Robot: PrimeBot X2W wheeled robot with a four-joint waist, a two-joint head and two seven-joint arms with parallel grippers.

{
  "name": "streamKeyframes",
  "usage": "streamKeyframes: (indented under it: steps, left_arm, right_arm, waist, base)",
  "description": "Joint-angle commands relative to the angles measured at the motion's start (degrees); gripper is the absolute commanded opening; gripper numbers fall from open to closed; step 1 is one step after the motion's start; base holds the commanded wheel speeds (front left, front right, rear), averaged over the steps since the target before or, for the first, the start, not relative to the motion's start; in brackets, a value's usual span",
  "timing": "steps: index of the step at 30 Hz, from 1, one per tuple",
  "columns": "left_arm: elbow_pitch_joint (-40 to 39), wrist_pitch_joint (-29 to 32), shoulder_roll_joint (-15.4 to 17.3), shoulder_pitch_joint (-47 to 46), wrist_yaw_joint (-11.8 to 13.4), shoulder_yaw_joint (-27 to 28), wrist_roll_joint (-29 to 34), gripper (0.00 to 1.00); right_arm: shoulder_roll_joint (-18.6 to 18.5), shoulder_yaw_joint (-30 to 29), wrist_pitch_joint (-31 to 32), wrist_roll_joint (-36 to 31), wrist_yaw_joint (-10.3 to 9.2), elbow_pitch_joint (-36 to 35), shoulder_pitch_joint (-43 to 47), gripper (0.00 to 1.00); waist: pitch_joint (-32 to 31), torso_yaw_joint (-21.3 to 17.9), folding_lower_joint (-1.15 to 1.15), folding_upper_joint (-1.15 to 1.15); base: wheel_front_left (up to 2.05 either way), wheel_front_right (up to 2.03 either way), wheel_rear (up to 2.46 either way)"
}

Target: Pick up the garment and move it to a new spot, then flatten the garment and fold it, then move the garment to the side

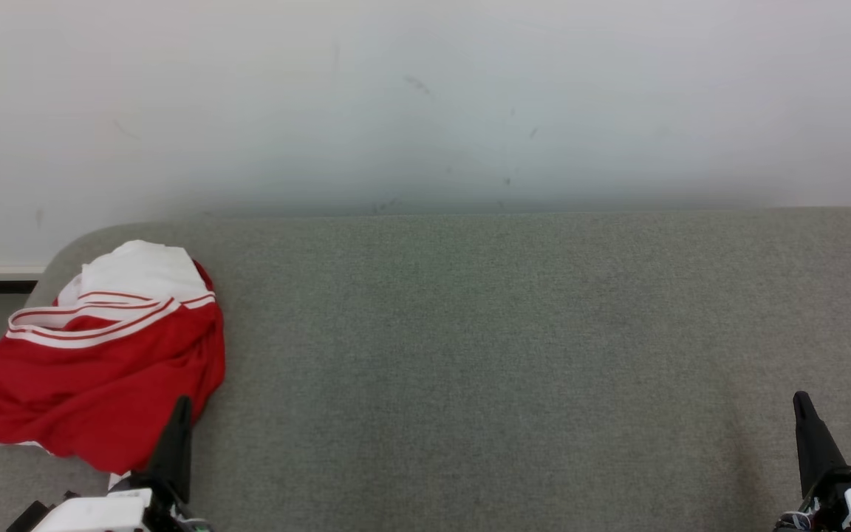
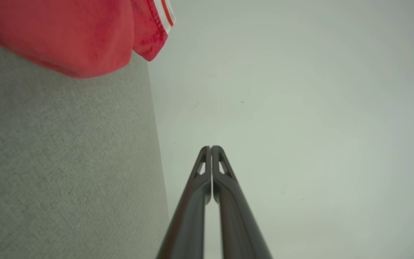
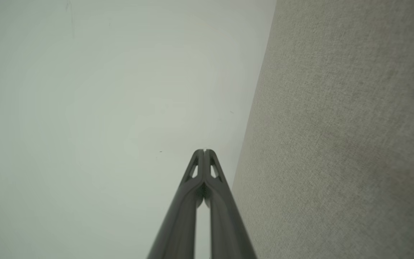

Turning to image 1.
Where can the grey fabric sofa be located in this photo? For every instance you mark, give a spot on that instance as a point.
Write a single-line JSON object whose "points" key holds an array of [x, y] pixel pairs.
{"points": [[470, 355]]}

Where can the red white striped jersey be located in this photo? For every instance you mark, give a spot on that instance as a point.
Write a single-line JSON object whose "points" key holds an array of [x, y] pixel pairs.
{"points": [[137, 273]]}

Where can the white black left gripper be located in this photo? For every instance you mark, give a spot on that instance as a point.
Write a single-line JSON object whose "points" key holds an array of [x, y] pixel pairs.
{"points": [[93, 513]]}

